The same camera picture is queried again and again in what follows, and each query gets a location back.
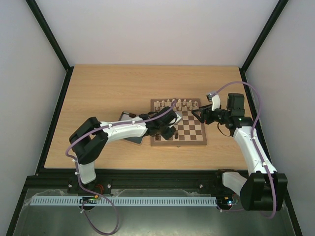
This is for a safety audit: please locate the light blue slotted cable duct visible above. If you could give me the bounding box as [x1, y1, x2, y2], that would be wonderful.
[30, 196, 217, 207]

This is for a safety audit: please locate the metal tin tray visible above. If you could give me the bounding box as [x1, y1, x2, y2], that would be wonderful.
[118, 111, 146, 146]

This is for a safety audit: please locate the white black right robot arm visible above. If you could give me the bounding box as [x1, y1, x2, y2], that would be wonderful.
[192, 92, 287, 212]

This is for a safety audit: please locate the wooden chess board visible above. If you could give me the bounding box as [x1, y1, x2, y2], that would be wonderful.
[151, 98, 207, 147]

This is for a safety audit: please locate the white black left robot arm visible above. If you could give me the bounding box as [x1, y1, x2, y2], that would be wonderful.
[69, 107, 182, 184]

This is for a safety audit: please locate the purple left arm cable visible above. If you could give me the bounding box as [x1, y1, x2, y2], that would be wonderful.
[65, 99, 178, 236]

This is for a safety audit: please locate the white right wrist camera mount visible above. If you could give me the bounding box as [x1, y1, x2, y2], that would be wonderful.
[206, 91, 221, 111]

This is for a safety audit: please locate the black aluminium frame rail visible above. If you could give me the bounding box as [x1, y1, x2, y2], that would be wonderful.
[23, 169, 233, 196]

